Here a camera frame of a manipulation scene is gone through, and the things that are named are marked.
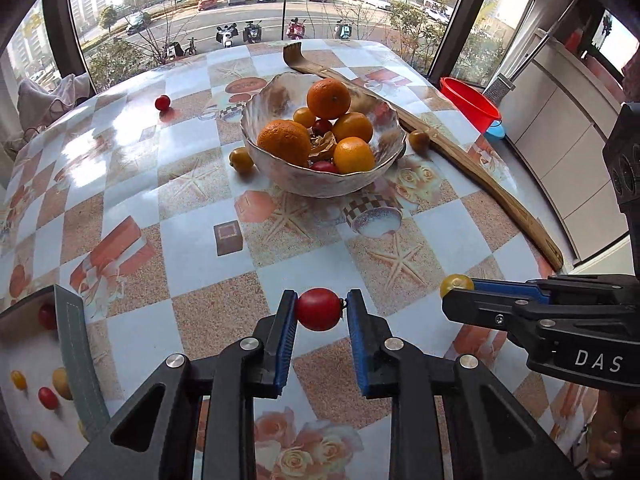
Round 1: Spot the yellow tomato beside bowl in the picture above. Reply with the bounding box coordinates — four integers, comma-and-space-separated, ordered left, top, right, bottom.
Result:
229, 148, 254, 174

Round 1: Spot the red plastic basin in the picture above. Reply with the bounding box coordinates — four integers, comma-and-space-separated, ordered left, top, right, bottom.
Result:
439, 77, 501, 134

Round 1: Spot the large orange left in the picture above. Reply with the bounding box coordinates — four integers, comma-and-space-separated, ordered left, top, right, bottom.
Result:
257, 119, 311, 167

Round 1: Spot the white shallow tray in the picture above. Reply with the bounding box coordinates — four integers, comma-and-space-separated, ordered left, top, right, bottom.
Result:
1, 285, 110, 479

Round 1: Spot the small orange in bowl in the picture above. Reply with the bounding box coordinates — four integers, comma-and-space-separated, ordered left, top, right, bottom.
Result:
332, 112, 373, 143

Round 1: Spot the red tomato far table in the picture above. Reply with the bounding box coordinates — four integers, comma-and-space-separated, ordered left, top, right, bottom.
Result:
154, 94, 171, 112

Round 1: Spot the yellow tomato with calyx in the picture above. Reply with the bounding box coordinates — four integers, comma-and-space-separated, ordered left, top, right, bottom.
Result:
30, 431, 50, 452

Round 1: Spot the brown longan behind bowl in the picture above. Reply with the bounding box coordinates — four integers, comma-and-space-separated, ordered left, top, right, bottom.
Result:
408, 130, 431, 156

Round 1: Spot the white cloth on chair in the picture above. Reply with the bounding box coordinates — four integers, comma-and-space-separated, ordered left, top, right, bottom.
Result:
17, 74, 91, 130

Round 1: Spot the small orange front bowl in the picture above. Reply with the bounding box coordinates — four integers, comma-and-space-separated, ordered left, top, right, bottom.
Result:
333, 136, 375, 174

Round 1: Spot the long wooden shoehorn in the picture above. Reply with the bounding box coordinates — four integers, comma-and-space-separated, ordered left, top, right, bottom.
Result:
282, 41, 564, 272

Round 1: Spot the glass fruit bowl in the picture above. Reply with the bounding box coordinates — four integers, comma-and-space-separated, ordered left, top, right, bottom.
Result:
240, 73, 406, 198

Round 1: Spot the orange-yellow tomato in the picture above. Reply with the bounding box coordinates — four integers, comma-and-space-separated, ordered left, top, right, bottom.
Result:
10, 370, 28, 391

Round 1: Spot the patterned vinyl tablecloth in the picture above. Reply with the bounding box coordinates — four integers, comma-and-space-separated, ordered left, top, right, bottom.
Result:
1, 44, 597, 451

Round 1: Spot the brown longan in tray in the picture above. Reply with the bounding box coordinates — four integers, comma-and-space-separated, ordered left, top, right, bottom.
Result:
52, 367, 73, 401

